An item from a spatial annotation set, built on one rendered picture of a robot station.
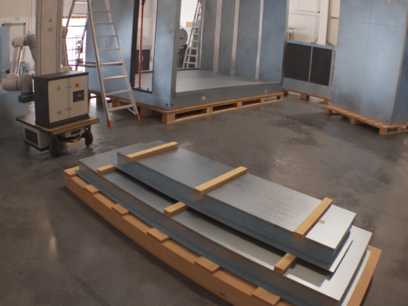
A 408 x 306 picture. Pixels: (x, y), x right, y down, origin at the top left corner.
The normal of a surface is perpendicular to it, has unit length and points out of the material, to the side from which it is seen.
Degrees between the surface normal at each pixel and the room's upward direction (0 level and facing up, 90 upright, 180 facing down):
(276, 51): 90
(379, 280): 0
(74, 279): 0
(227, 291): 90
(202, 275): 90
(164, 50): 90
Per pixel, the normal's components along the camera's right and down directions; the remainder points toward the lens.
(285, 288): -0.66, 0.22
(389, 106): -0.88, 0.12
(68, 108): 0.83, 0.25
